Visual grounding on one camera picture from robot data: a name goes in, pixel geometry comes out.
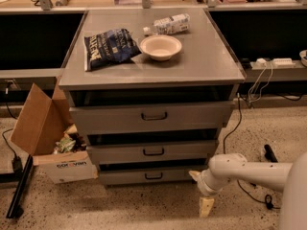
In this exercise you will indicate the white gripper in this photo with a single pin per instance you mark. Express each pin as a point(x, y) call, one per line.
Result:
point(203, 184)

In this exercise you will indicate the grey bottom drawer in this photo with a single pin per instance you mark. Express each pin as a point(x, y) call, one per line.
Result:
point(153, 175)

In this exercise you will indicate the grey drawer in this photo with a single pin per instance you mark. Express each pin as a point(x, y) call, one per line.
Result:
point(150, 117)
point(153, 175)
point(149, 152)

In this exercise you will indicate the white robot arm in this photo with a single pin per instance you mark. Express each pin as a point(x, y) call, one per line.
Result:
point(290, 179)

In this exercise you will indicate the grey top drawer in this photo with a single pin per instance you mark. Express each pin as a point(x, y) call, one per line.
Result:
point(150, 117)

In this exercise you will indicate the grey middle drawer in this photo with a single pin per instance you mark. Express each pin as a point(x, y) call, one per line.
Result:
point(149, 152)

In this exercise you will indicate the grey drawer cabinet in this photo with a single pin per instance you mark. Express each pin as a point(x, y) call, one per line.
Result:
point(203, 71)

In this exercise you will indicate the open cardboard box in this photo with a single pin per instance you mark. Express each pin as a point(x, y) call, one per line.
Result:
point(40, 125)

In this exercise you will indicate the black table leg right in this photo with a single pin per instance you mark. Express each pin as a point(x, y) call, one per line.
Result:
point(269, 154)

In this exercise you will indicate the black table leg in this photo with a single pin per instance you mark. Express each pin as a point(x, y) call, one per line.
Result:
point(269, 154)
point(15, 210)

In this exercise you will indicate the green snack packet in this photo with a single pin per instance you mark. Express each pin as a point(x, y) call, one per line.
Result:
point(65, 144)

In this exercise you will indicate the white charger plug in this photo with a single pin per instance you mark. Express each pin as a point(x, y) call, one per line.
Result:
point(261, 61)

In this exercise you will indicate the white paper bowl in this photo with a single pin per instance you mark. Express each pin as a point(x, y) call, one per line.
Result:
point(160, 47)

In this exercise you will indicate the white power strip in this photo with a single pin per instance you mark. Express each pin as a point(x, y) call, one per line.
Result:
point(283, 63)

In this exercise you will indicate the clear plastic water bottle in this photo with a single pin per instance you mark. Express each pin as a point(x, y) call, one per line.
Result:
point(169, 25)

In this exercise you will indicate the blue chip bag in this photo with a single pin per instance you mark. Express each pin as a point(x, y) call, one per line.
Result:
point(109, 48)

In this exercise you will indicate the black power adapter left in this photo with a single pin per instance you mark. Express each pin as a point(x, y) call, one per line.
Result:
point(17, 164)

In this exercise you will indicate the black table leg left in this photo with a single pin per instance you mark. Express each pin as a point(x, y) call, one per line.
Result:
point(15, 210)

